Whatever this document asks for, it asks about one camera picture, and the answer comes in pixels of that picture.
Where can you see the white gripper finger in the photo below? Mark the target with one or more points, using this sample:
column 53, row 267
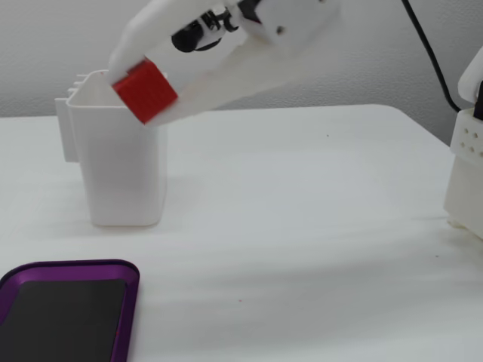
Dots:
column 151, row 30
column 234, row 75

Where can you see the red cube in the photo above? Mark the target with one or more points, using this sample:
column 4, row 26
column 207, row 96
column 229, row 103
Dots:
column 145, row 92

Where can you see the white plastic box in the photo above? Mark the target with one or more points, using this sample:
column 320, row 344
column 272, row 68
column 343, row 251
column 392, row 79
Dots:
column 120, row 169

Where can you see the purple tray with black pad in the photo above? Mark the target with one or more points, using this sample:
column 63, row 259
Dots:
column 68, row 316

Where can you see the small black camera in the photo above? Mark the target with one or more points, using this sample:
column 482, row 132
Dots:
column 190, row 39

